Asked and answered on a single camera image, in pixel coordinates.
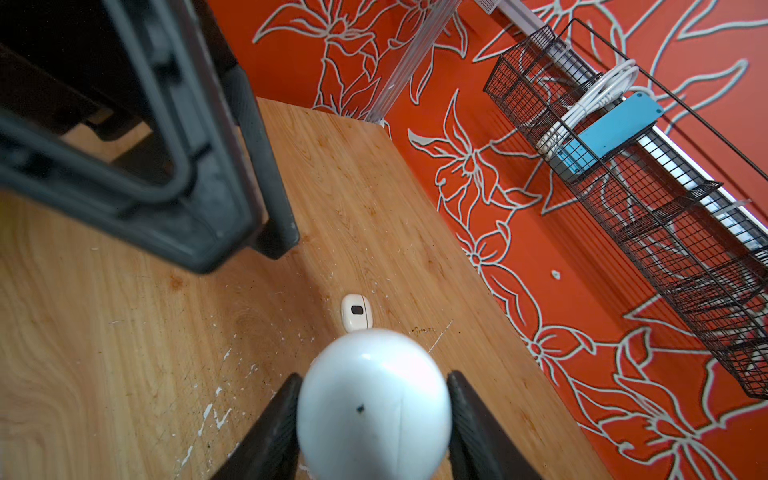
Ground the blue box in basket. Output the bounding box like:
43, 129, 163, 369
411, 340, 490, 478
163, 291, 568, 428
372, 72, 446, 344
551, 92, 663, 183

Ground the white earbud charging case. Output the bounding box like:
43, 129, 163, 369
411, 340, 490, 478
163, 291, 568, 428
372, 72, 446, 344
341, 294, 373, 333

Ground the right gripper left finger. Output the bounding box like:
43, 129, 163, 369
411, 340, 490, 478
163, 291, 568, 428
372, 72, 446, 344
212, 373, 302, 480

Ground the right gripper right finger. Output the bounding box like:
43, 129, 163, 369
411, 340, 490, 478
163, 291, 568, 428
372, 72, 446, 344
447, 371, 541, 479

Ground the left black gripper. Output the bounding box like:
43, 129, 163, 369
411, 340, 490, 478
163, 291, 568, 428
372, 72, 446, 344
1, 1, 264, 273

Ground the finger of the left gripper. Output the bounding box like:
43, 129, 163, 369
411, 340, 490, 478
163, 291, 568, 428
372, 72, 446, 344
222, 66, 300, 260

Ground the white cable in basket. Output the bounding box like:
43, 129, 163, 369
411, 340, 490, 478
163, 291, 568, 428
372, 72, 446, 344
535, 58, 642, 160

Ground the black wire wall basket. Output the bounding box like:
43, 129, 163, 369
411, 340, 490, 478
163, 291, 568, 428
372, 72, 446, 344
484, 26, 767, 399

